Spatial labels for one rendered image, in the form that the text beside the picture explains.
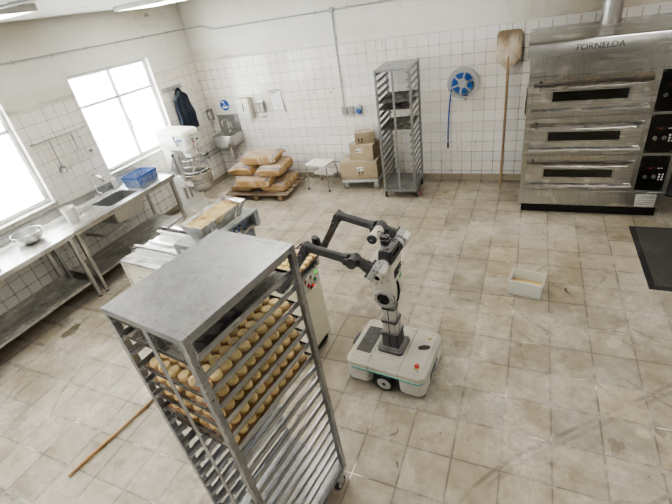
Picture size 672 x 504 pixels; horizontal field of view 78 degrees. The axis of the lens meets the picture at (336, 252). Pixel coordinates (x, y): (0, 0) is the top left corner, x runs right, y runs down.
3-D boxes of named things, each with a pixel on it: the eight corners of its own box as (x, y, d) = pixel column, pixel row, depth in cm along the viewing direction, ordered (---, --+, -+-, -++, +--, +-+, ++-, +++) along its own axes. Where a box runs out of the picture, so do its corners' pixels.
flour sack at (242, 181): (233, 188, 694) (231, 179, 685) (245, 178, 727) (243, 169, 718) (271, 188, 670) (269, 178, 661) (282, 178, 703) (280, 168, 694)
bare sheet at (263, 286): (227, 258, 208) (226, 256, 207) (289, 273, 188) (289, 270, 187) (124, 336, 167) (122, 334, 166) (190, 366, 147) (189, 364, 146)
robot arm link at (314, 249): (296, 243, 281) (303, 237, 290) (295, 260, 288) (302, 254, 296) (356, 260, 267) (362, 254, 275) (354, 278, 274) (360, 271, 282)
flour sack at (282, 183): (284, 193, 675) (282, 185, 667) (261, 193, 690) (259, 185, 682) (300, 176, 732) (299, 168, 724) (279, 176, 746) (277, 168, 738)
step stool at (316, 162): (343, 181, 711) (339, 156, 688) (330, 192, 680) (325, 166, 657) (321, 179, 734) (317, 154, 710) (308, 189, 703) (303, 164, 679)
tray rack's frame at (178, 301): (288, 443, 298) (214, 228, 205) (350, 474, 272) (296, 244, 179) (227, 530, 254) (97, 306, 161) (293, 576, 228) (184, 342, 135)
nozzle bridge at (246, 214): (186, 277, 358) (172, 244, 341) (239, 236, 410) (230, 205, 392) (214, 284, 343) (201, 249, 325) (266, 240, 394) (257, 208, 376)
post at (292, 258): (342, 464, 270) (288, 242, 181) (346, 465, 269) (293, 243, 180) (340, 468, 268) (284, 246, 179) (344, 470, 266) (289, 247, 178)
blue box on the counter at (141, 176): (140, 187, 570) (136, 178, 563) (124, 187, 581) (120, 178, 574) (159, 176, 601) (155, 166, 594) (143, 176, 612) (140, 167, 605)
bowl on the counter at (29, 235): (27, 250, 447) (20, 240, 441) (9, 248, 460) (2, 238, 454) (54, 235, 472) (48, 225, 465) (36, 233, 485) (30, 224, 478)
